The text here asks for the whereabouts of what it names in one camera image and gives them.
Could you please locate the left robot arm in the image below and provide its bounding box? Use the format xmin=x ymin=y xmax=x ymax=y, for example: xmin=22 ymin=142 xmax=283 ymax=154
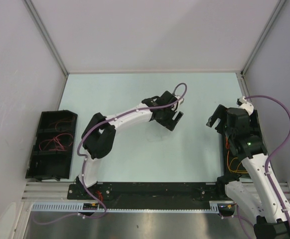
xmin=77 ymin=91 xmax=185 ymax=199

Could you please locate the left black sorting bin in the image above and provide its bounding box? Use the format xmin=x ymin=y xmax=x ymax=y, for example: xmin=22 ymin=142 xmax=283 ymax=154
xmin=25 ymin=110 xmax=78 ymax=181

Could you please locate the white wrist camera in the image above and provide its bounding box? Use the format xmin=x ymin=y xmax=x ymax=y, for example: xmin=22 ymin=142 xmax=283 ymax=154
xmin=237 ymin=96 xmax=254 ymax=116
xmin=171 ymin=98 xmax=184 ymax=111

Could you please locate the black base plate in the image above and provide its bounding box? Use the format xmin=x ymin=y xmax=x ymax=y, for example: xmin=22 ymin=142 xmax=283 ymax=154
xmin=67 ymin=182 xmax=236 ymax=210

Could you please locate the red wire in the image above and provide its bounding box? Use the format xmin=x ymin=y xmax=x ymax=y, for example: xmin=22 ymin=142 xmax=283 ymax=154
xmin=39 ymin=133 xmax=75 ymax=152

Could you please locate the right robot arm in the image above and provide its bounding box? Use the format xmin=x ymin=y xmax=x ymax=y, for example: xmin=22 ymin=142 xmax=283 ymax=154
xmin=206 ymin=104 xmax=290 ymax=239

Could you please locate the dark brown wire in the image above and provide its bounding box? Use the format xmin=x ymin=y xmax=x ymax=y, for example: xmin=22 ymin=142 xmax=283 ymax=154
xmin=49 ymin=117 xmax=75 ymax=131

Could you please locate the yellow wire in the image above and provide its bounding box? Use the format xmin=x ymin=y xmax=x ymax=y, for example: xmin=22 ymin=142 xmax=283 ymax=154
xmin=227 ymin=153 xmax=249 ymax=174

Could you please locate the black sorting bin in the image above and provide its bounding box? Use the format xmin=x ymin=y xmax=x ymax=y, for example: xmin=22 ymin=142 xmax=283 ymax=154
xmin=222 ymin=110 xmax=268 ymax=178
xmin=25 ymin=110 xmax=78 ymax=181

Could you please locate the aluminium frame rail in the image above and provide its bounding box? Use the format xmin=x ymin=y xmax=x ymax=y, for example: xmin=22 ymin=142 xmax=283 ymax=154
xmin=22 ymin=0 xmax=69 ymax=78

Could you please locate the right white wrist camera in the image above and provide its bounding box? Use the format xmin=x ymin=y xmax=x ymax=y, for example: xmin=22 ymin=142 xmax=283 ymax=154
xmin=237 ymin=96 xmax=254 ymax=116

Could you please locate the white slotted cable duct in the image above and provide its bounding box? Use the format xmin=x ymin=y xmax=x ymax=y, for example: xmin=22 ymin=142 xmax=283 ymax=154
xmin=31 ymin=202 xmax=219 ymax=214

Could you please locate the right black sorting bin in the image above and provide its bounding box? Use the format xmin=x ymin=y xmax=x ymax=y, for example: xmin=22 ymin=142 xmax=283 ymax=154
xmin=222 ymin=110 xmax=268 ymax=178

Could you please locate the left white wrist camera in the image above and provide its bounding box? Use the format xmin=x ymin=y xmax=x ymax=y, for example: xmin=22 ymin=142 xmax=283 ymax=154
xmin=171 ymin=98 xmax=184 ymax=111

